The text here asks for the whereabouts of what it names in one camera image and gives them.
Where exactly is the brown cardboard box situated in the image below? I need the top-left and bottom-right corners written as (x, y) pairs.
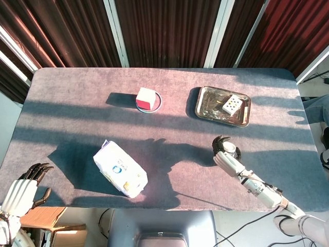
top-left (19, 206), bottom-right (88, 247)

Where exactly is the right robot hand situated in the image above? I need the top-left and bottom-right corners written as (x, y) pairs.
top-left (211, 135), bottom-right (248, 178)

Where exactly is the playing card deck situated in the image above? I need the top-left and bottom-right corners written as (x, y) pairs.
top-left (222, 94), bottom-right (243, 115)

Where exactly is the blue rimmed round coaster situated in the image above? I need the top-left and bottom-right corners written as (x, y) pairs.
top-left (135, 90), bottom-right (163, 113)

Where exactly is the rectangular metal tray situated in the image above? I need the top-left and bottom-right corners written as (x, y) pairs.
top-left (194, 85), bottom-right (251, 128)

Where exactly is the black cable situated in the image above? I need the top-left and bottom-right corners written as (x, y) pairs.
top-left (215, 205), bottom-right (319, 247)

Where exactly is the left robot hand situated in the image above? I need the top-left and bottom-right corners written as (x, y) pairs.
top-left (0, 162), bottom-right (54, 216)

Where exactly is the white plastic tissue pack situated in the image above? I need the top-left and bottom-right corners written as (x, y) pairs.
top-left (93, 139), bottom-right (149, 199)

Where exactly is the red and white cube box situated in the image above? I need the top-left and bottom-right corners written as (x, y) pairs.
top-left (135, 87), bottom-right (157, 112)

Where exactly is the white paper cup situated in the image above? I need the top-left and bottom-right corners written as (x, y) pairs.
top-left (223, 142), bottom-right (237, 158)

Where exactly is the dark red curtain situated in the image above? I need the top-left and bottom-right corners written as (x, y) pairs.
top-left (114, 0), bottom-right (222, 68)

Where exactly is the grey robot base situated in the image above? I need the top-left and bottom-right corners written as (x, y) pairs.
top-left (106, 209), bottom-right (218, 247)

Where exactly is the grey table cloth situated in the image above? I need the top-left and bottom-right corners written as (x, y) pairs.
top-left (0, 67), bottom-right (329, 213)

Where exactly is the white metal frame post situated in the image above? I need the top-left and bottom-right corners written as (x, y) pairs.
top-left (203, 0), bottom-right (236, 69)
top-left (103, 0), bottom-right (129, 68)

